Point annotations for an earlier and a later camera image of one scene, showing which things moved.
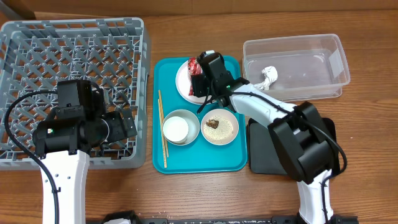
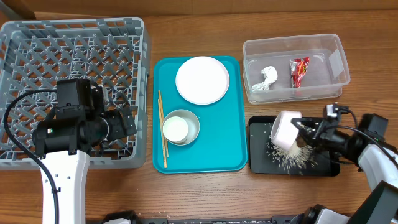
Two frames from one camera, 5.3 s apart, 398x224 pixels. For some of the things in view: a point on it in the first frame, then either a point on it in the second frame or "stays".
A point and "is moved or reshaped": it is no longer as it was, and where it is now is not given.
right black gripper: x=196 y=86 -> x=313 y=132
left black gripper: x=119 y=132 stays
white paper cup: x=175 y=129 stays
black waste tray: x=264 y=158 stays
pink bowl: x=229 y=115 is moved or reshaped
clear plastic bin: x=296 y=68 stays
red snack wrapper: x=194 y=68 -> x=298 y=69
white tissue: x=270 y=74 stays
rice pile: x=224 y=130 -> x=297 y=157
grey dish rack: x=35 y=55 stays
